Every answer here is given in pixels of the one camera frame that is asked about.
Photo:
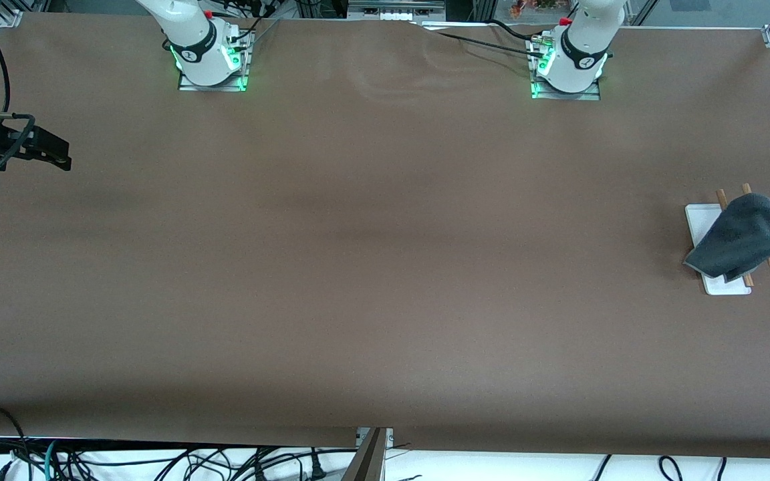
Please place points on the grey and pink towel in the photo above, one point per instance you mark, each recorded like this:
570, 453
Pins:
742, 234

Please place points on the white rack with wooden bars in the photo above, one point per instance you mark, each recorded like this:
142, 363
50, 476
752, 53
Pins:
726, 287

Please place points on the orange background object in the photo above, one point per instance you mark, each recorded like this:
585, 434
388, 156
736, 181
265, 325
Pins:
525, 8

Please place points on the brown table cover sheet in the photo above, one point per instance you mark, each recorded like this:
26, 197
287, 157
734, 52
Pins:
385, 300

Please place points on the white power strip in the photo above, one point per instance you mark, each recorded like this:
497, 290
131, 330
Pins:
392, 15

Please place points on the small metal bracket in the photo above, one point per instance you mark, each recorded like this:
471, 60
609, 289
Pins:
388, 437

